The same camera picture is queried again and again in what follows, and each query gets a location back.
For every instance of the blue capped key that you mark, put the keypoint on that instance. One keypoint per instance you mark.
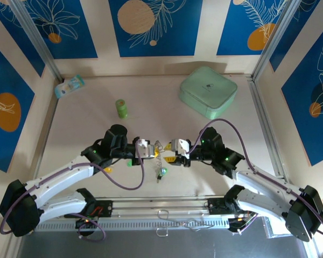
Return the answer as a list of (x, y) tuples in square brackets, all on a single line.
[(163, 171)]

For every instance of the green capped key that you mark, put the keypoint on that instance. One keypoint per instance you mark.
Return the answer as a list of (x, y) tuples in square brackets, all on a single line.
[(129, 163)]

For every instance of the yellow capped key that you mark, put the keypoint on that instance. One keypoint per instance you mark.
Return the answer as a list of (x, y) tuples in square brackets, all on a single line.
[(109, 170)]

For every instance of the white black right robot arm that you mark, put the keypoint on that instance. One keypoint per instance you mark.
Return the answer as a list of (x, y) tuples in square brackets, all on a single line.
[(261, 182)]

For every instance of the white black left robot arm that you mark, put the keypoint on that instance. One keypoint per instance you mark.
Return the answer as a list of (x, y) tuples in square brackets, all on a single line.
[(59, 177)]

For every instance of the green cylindrical roll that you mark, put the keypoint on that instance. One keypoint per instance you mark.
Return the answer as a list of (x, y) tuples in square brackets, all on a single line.
[(121, 108)]

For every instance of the mint green medicine bag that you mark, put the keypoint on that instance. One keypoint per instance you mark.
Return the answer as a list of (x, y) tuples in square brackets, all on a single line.
[(207, 88)]

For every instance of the blue wipes packet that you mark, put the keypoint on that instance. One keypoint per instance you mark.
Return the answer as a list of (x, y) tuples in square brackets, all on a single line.
[(68, 87)]

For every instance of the silver framed white panel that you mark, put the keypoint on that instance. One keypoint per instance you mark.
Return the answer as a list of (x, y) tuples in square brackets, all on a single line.
[(272, 228)]

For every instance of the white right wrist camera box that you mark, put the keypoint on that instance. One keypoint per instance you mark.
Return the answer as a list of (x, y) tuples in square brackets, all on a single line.
[(181, 145)]

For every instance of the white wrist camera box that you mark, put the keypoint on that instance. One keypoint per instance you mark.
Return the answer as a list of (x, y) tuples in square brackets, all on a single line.
[(143, 147), (181, 145)]

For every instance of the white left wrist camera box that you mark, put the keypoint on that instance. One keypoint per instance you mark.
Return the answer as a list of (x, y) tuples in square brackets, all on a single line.
[(143, 147)]

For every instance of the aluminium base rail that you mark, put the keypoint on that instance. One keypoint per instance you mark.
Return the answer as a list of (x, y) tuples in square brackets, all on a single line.
[(161, 204)]

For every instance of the aluminium table side rail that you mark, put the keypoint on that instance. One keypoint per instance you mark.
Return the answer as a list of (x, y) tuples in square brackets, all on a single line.
[(265, 121), (44, 139)]

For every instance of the aluminium frame post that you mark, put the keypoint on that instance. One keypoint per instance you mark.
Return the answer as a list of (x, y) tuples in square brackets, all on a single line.
[(37, 37), (277, 37)]

